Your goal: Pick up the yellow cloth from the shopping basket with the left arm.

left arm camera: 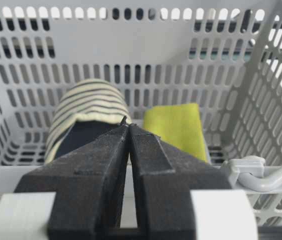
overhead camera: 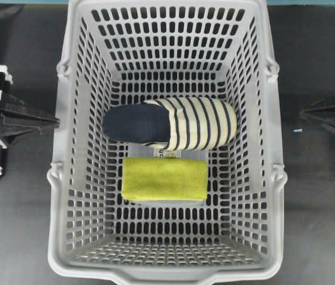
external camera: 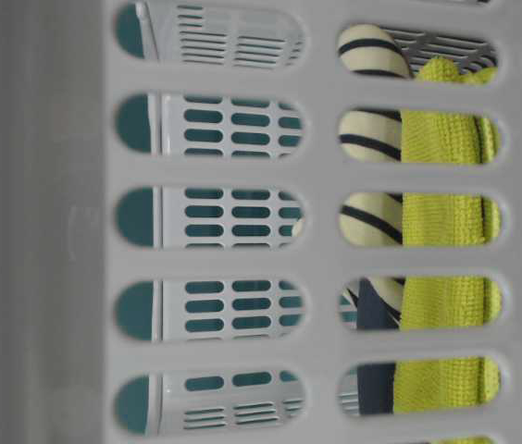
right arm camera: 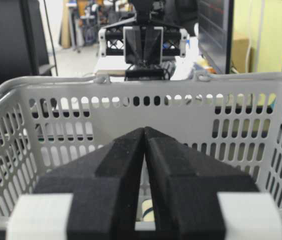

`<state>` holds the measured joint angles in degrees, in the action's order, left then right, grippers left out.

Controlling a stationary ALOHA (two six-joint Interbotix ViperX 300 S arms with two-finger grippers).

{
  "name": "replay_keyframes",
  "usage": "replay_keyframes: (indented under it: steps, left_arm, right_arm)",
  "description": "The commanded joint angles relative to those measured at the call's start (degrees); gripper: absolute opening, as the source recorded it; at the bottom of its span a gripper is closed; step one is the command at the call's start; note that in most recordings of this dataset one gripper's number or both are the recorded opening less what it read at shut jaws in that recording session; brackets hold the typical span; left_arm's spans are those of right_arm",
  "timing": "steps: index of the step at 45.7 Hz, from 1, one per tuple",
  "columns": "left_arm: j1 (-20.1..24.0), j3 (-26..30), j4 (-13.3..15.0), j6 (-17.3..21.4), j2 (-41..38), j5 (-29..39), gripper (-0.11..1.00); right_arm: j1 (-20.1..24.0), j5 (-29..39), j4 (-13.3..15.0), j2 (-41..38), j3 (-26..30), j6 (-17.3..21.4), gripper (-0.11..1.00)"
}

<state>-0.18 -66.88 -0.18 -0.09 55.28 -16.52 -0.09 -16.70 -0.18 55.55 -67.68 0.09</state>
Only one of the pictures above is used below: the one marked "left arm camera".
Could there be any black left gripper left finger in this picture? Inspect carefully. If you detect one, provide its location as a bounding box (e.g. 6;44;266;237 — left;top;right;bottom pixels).
0;124;129;240

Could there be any yellow-green cloth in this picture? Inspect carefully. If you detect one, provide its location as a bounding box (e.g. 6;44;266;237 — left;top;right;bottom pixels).
143;103;209;163

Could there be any grey plastic shopping basket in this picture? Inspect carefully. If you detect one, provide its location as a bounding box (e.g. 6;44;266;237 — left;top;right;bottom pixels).
0;0;282;229

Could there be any grey basket handle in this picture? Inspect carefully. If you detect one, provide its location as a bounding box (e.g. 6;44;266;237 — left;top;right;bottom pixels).
219;155;282;194

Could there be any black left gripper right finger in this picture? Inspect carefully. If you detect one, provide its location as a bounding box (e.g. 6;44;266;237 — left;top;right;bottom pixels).
128;123;259;240

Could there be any striped cream navy cloth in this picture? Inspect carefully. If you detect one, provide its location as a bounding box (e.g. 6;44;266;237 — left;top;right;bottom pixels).
44;78;132;164

